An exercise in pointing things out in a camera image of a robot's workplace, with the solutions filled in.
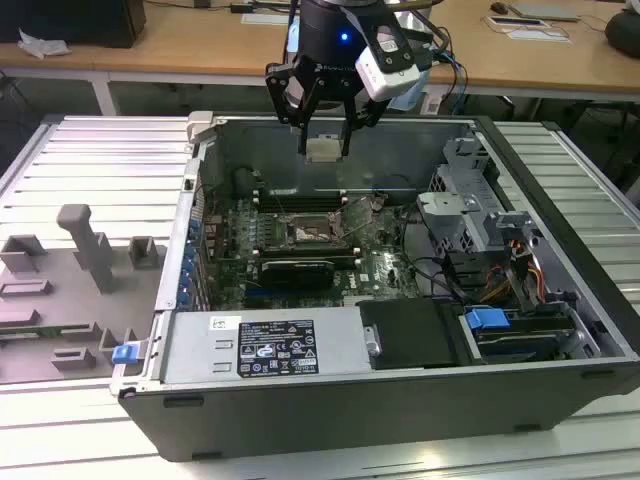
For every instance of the grey parts rack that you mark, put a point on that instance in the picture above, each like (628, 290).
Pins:
(60, 300)

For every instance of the crumpled white paper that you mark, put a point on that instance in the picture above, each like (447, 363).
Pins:
(42, 45)

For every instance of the black CPU socket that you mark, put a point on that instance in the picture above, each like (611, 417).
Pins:
(307, 235)

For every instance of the black plastic air shroud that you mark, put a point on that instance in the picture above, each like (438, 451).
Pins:
(410, 335)

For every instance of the white sheet on desk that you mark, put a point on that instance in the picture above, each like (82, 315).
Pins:
(265, 19)

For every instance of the black open PC case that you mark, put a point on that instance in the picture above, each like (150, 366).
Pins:
(350, 415)

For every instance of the white paper dark strip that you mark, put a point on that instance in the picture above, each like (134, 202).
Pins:
(515, 22)

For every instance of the plain white paper sheet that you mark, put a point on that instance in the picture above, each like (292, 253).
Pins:
(540, 35)

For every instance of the black cylinder component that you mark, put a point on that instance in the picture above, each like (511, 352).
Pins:
(246, 180)

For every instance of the green RAM stick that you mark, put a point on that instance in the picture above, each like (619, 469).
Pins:
(30, 331)

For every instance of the blue disk carrier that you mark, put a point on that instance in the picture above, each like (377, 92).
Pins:
(485, 319)

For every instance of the green motherboard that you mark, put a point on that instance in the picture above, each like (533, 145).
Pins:
(380, 270)

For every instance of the flat grey tablet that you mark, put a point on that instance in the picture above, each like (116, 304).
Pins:
(545, 10)

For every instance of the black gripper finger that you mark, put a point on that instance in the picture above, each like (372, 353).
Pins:
(362, 114)
(292, 100)

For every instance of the grey metal drive cage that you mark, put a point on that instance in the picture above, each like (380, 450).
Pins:
(460, 210)

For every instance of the black RAM slot row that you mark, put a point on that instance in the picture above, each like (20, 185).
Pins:
(300, 251)
(300, 202)

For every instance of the small silver CPU plate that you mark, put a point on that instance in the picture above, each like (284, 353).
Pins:
(324, 150)

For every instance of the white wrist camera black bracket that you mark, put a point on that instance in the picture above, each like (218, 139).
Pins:
(385, 75)

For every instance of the wooden desk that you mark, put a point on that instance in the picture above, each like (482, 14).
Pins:
(175, 55)

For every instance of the white desk label tag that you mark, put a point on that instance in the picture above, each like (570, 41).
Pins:
(433, 104)

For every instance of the black box on desk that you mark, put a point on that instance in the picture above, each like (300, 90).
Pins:
(65, 22)

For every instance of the dark computer mouse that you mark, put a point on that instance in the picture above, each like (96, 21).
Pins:
(499, 7)

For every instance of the metal disk bay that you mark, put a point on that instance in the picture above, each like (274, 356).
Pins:
(585, 340)

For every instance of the pale grey case latch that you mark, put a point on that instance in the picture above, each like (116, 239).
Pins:
(200, 125)

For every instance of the blue card retainer clips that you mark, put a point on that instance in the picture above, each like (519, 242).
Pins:
(189, 260)

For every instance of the black graphics card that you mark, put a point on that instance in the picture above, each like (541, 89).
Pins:
(295, 275)

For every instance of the blue case latch tab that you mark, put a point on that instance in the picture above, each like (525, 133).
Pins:
(125, 354)

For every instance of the grey power supply unit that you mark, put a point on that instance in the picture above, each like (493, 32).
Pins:
(190, 350)

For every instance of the black round bag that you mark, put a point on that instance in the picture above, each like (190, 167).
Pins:
(622, 30)

